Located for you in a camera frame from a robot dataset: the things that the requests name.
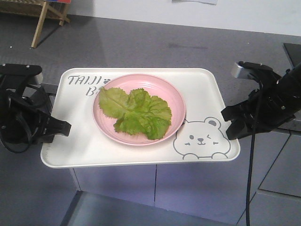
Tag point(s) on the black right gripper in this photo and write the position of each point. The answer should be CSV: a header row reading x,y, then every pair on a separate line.
x,y
264,111

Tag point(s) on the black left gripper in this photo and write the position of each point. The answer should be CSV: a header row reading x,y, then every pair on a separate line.
x,y
21,118

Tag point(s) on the cream bear serving tray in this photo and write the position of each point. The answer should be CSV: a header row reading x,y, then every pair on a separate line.
x,y
201,137

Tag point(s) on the green lettuce leaf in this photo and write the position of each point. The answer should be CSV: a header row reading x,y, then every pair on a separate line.
x,y
137,112

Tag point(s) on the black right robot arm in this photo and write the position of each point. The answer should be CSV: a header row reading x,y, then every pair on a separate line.
x,y
291,77

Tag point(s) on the black induction cooktop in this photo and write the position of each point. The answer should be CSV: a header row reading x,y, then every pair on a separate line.
x,y
293,52

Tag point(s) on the wooden folding stand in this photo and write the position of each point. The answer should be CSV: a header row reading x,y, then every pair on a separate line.
x,y
42,9

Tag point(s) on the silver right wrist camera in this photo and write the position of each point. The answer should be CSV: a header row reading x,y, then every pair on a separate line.
x,y
253,71

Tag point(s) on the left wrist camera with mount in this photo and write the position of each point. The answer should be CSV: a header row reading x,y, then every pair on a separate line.
x,y
17,76

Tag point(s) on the white paper sheet on wall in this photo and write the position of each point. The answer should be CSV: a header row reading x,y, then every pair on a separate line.
x,y
209,2

